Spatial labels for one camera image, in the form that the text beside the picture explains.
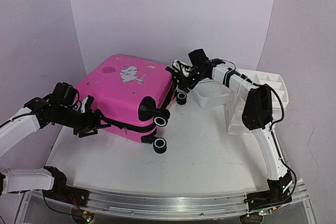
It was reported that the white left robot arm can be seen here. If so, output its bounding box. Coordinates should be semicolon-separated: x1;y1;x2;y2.
1;82;111;201

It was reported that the white drawer desk organizer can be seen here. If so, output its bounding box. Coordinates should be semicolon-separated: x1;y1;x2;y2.
225;69;289;135

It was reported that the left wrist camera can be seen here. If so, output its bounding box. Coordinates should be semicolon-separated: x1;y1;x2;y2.
79;95;94;113

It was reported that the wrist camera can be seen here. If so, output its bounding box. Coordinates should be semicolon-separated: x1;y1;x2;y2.
172;59;194;77
79;95;94;113

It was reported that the white plastic mesh basket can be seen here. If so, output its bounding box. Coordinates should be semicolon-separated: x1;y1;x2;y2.
192;78;230;108

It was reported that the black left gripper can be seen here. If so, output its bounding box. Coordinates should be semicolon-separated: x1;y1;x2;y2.
57;105;111;138

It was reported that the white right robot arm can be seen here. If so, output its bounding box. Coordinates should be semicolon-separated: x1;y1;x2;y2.
166;49;297;210

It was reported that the pink cartoon suitcase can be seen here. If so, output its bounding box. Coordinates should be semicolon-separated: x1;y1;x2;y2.
76;55;187;154

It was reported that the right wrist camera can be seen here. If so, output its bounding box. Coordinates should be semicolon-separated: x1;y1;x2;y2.
172;59;194;77

